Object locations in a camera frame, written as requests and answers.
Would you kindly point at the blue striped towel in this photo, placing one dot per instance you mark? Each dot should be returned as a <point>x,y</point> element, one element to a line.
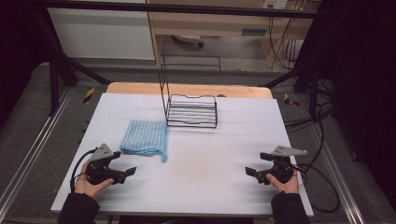
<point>144,137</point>

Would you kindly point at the white cabinet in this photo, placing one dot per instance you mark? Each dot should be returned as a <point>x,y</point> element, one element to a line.
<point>99,34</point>

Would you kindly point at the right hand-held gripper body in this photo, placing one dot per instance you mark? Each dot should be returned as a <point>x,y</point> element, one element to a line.
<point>280,166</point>

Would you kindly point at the white table cover board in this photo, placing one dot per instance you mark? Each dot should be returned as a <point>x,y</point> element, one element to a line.
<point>199,174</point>

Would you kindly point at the aluminium floor rail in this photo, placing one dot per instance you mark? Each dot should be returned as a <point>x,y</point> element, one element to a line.
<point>337,174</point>
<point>29,155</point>

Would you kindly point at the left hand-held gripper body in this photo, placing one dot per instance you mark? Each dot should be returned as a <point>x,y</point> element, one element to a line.
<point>99,168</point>

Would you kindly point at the yellow black tape marker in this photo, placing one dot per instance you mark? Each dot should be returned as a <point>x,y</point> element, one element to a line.
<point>290,100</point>
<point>89,95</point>

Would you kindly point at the person's right hand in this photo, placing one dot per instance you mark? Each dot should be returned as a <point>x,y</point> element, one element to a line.
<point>286,186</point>

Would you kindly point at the light wooden desk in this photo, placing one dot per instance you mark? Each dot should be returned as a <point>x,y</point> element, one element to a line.
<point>218,25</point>

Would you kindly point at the office chair base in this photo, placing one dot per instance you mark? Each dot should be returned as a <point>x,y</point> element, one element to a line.
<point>188,39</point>

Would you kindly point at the black metal frame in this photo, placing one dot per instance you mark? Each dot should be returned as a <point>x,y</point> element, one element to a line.
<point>59,71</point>

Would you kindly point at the white wall socket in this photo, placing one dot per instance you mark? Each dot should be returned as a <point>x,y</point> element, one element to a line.
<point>275,3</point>

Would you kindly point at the person's left hand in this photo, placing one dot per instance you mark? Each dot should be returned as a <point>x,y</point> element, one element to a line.
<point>88,186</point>

